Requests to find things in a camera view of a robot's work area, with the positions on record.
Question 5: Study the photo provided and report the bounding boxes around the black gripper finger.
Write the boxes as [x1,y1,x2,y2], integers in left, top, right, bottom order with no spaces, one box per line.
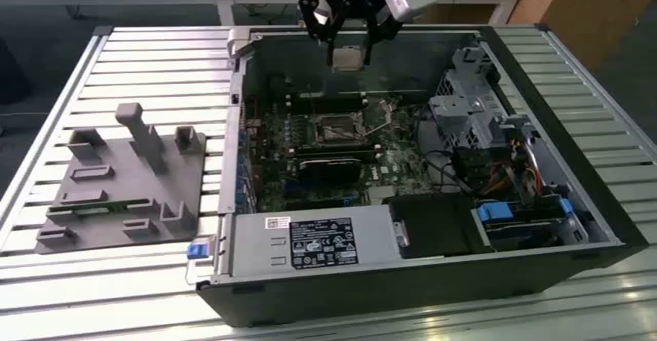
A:
[344,0,405,66]
[299,0,344,66]

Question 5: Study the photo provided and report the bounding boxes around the silver square CPU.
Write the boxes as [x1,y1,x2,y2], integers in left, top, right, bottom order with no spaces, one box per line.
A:
[331,45,367,72]

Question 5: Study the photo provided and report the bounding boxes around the silver power supply with label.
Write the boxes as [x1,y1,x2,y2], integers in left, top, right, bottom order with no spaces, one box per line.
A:
[225,202,407,280]

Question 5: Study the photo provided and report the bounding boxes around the green motherboard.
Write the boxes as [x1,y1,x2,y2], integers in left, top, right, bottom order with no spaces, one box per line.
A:
[240,94,437,213]

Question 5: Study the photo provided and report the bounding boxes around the small silver chipset heatsink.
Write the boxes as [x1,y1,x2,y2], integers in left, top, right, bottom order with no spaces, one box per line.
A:
[367,186,400,204]

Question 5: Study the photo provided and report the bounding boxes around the grey metal disk bay cage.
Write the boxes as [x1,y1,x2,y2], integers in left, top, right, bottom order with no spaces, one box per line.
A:
[428,46,535,153]

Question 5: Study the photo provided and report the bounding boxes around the black drive box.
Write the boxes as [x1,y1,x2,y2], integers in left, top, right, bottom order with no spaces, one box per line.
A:
[384,191,489,260]

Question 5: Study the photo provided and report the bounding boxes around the wooden cabinet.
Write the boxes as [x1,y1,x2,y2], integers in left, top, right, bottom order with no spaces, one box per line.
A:
[511,0,657,72]

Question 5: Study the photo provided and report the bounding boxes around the black PC case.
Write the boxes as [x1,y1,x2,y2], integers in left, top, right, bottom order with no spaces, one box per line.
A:
[195,23,649,329]

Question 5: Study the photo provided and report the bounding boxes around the black graphics card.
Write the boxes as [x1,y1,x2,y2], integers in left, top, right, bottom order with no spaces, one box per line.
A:
[296,157,364,185]

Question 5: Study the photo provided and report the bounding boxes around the blue case latch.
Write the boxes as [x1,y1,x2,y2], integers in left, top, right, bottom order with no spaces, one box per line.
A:
[187,242,212,260]

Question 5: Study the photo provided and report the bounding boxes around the metal socket cover frame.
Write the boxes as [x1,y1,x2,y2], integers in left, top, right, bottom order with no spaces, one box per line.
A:
[359,96,400,136]

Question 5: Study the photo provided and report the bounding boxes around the grey parts rack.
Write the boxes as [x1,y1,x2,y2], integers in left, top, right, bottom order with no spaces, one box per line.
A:
[34,102,208,256]

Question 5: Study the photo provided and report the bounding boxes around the CPU socket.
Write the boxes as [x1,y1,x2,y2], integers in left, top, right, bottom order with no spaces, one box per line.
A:
[313,112,364,144]

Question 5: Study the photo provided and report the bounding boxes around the blue disk carrier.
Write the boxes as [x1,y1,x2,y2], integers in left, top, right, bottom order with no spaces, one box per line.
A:
[475,199,515,225]

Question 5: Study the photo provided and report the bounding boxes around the yellow and red wire bundle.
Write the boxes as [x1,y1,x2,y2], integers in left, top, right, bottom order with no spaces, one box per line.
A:
[481,162,547,198]

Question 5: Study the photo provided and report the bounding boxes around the green RAM stick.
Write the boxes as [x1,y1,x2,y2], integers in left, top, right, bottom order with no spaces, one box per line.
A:
[48,198,155,217]

